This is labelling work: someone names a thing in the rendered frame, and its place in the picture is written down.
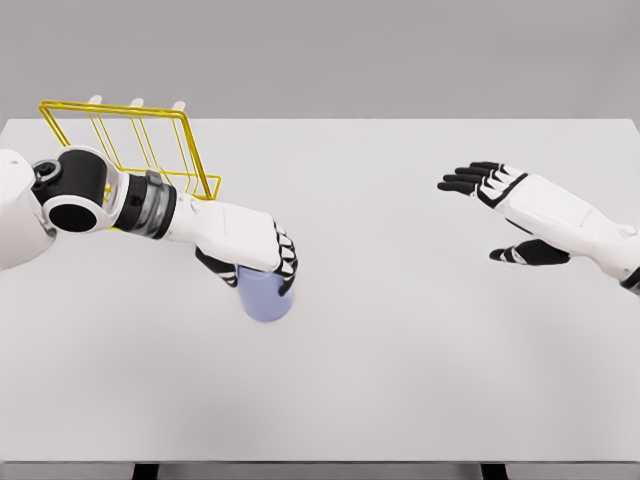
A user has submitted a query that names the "lavender cup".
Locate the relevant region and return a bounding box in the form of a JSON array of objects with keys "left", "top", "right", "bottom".
[{"left": 234, "top": 264, "right": 298, "bottom": 323}]

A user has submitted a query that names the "yellow wire cup holder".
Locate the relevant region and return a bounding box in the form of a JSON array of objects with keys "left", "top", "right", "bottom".
[{"left": 38, "top": 94, "right": 223, "bottom": 232}]

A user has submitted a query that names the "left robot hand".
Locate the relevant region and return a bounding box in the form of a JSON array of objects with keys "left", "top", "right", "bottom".
[{"left": 194, "top": 202, "right": 300, "bottom": 297}]

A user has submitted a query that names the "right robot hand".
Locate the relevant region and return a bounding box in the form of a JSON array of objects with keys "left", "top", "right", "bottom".
[{"left": 436, "top": 161, "right": 607, "bottom": 267}]

